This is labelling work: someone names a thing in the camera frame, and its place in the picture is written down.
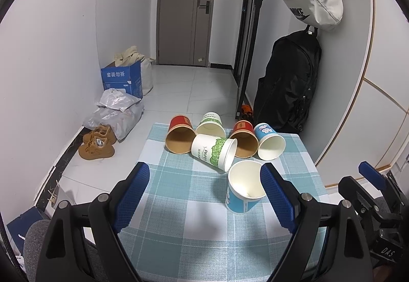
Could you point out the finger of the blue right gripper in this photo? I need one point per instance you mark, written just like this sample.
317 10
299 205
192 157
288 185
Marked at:
372 175

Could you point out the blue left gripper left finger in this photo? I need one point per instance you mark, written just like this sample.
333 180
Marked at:
128 193

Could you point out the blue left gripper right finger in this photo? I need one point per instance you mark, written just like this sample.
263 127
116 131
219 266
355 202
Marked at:
282 196

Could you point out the blue bunny paper cup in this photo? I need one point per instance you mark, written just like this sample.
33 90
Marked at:
244 186

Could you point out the blue white paper cup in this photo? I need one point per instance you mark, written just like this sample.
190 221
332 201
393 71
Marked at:
271 144

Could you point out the small red kraft cup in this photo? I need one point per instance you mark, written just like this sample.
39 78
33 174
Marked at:
247 143

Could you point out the large red kraft cup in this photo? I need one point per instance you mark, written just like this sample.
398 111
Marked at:
180 135

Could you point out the white green paper cup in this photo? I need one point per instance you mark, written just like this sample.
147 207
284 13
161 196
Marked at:
211 124
216 151

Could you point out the white green paper cup rear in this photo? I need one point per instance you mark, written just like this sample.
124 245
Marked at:
211 124

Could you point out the brown shoe near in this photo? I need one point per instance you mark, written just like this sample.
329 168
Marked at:
97 149

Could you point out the brown shoe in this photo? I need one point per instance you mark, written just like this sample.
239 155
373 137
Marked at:
101 131
97 149

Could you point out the brown shoe far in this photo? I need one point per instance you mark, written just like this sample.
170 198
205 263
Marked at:
101 131

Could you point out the teal plaid tablecloth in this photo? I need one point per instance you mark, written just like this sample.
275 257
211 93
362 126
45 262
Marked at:
182 230

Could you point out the grey plastic mailer bag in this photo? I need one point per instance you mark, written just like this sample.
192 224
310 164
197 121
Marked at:
120 122

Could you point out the white trash bin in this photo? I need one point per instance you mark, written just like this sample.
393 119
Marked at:
57 195

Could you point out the white plastic mailer bag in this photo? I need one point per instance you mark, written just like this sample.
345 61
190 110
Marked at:
117 100

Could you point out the orange black object on floor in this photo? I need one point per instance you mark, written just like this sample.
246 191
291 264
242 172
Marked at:
246 113

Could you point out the black backpack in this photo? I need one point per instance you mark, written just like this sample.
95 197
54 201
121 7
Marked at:
284 94

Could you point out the grey chair seat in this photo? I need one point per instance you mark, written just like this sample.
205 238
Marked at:
33 245

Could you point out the blue cardboard box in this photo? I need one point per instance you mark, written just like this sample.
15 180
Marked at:
124 78

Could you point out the white sack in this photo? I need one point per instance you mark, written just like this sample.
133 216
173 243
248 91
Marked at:
146 76

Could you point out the beige tote bag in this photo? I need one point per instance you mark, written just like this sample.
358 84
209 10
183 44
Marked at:
128 57

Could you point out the black floor stand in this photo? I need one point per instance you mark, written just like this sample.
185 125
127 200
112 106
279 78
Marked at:
250 13

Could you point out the grey door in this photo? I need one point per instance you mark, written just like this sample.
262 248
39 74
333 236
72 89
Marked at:
183 32

